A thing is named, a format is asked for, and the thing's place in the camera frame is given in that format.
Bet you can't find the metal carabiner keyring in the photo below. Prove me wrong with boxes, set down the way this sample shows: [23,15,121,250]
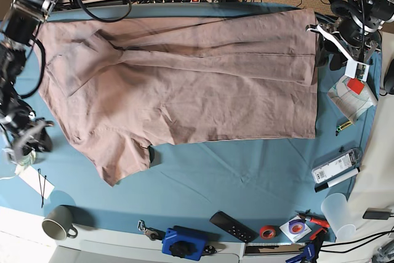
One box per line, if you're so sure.
[137,220,165,241]

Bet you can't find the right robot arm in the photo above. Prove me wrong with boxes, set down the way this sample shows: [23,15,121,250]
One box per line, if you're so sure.
[1,0,58,165]

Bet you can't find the purple tape on white card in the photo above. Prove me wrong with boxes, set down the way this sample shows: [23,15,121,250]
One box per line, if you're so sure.
[279,216,312,243]

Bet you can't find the black remote control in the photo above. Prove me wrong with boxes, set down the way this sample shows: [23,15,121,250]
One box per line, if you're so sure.
[209,211,259,243]

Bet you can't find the blue handled clamp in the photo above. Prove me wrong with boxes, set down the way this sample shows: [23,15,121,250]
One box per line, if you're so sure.
[285,228,328,263]

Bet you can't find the clear packaged box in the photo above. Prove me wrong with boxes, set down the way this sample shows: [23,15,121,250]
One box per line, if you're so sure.
[312,148,363,184]

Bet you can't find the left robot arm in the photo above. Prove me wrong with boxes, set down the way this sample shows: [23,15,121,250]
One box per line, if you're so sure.
[308,0,393,71]

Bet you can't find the grey ceramic mug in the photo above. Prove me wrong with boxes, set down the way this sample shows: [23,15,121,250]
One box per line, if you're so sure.
[41,205,78,241]

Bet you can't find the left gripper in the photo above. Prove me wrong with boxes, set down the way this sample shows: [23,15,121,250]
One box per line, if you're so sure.
[305,13,379,71]

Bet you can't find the red tape roll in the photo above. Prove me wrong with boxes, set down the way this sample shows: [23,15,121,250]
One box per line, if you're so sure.
[259,225,278,240]

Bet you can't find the blue box with black knob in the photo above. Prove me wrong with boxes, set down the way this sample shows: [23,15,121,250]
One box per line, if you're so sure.
[162,226,208,261]

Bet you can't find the small green circuit board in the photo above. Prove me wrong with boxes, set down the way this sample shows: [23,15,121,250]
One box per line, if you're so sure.
[335,120,353,136]

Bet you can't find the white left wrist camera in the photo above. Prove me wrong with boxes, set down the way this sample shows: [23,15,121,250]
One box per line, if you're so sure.
[345,59,370,82]

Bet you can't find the black power adapter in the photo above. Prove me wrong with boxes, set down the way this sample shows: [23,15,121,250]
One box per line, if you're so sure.
[363,208,393,221]

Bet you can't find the black computer mouse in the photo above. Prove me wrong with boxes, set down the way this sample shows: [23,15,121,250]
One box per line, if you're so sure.
[384,60,394,95]

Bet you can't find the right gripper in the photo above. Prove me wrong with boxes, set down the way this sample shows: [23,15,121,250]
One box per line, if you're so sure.
[1,113,54,163]

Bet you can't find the mauve T-shirt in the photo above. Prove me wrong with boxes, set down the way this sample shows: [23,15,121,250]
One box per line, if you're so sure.
[39,9,318,185]

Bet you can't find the red handled pliers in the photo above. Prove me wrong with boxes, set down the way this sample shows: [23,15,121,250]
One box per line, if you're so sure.
[297,212,330,229]

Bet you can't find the translucent plastic cup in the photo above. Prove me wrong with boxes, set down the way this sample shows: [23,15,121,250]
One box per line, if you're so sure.
[321,193,356,241]

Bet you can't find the white black marker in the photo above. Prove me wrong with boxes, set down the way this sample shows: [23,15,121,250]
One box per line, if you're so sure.
[315,168,361,193]

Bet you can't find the white paper card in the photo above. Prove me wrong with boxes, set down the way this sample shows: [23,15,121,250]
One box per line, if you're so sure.
[18,166,55,199]

